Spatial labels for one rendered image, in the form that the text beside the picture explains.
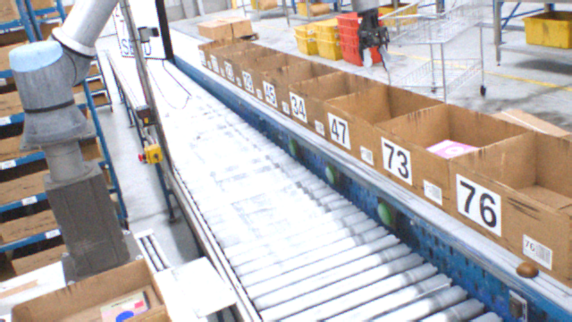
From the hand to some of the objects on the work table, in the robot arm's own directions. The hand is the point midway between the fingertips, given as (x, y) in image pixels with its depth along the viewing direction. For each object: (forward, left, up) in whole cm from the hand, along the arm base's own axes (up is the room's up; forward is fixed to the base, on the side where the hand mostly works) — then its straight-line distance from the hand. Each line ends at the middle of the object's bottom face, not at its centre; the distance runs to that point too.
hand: (377, 69), depth 183 cm
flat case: (-98, -23, -49) cm, 112 cm away
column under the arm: (-102, +20, -50) cm, 115 cm away
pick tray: (-107, -23, -50) cm, 120 cm away
